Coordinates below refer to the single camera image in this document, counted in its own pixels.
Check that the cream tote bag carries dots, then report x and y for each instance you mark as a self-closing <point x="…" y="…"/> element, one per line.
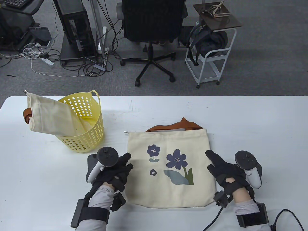
<point x="53" y="115"/>

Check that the yellow plastic basket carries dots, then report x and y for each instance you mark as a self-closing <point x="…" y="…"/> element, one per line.
<point x="93" y="134"/>

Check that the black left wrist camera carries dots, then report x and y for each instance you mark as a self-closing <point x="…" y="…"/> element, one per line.
<point x="118" y="202"/>

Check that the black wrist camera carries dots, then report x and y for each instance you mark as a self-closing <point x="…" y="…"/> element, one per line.
<point x="221" y="198"/>
<point x="118" y="202"/>

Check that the black computer tower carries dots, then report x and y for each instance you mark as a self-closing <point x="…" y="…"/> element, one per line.
<point x="74" y="24"/>

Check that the black left wrist band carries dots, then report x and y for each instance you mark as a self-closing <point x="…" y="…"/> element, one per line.
<point x="96" y="213"/>

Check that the white rolling cart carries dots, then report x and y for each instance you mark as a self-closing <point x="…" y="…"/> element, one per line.
<point x="223" y="22"/>

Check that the flower print canvas bag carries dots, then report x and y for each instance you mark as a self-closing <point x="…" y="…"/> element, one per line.
<point x="168" y="192"/>

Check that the black standing desk frame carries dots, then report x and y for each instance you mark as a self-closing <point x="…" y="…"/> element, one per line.
<point x="19" y="24"/>

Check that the black office chair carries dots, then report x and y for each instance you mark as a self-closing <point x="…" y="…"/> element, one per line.
<point x="151" y="19"/>

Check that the person's left hand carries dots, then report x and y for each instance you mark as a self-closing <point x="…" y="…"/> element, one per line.
<point x="118" y="175"/>

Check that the black white controller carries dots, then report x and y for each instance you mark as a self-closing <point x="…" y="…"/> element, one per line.
<point x="245" y="159"/>
<point x="107" y="156"/>

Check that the black white right controller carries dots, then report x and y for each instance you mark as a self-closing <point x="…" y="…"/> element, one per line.
<point x="245" y="159"/>

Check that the black keyboard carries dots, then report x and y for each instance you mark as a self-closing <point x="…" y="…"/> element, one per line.
<point x="14" y="3"/>

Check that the white power strip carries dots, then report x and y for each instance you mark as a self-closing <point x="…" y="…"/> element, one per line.
<point x="48" y="62"/>

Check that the aluminium floor post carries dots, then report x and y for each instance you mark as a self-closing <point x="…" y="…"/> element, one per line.
<point x="97" y="24"/>

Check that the black right wrist band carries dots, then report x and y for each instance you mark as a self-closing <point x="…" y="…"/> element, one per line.
<point x="252" y="217"/>

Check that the person's right hand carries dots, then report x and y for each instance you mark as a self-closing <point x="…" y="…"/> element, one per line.
<point x="228" y="173"/>

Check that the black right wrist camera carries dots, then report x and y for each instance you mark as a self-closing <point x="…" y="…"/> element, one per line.
<point x="221" y="198"/>

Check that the black backpack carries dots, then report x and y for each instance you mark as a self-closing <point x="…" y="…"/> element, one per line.
<point x="211" y="41"/>

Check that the black wrist band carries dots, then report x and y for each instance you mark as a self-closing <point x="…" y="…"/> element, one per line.
<point x="96" y="213"/>
<point x="252" y="217"/>

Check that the black white left controller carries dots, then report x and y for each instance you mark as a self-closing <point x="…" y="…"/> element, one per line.
<point x="107" y="156"/>

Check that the person's left forearm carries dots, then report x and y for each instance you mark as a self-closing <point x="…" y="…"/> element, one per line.
<point x="101" y="196"/>

